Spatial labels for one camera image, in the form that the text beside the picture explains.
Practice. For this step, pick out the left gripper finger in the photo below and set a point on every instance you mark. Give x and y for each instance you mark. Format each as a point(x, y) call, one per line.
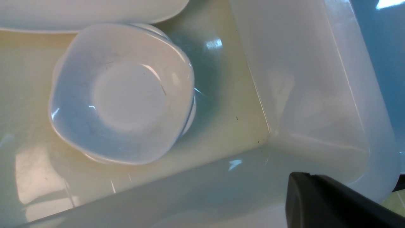
point(318, 201)

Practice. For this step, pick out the white square plate in tub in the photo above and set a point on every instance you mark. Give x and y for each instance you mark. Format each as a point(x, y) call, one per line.
point(70, 16)

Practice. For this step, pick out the green checked table mat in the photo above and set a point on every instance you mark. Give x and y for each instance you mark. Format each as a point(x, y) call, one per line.
point(396, 202)

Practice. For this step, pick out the large white plastic tub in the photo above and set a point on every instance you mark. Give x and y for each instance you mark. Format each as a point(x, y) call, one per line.
point(281, 86)

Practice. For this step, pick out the teal plastic spoon bin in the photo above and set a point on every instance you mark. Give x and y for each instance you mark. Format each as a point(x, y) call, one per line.
point(382, 23)

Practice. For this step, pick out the white bowl in tub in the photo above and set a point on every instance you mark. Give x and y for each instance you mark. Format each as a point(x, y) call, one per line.
point(121, 94)

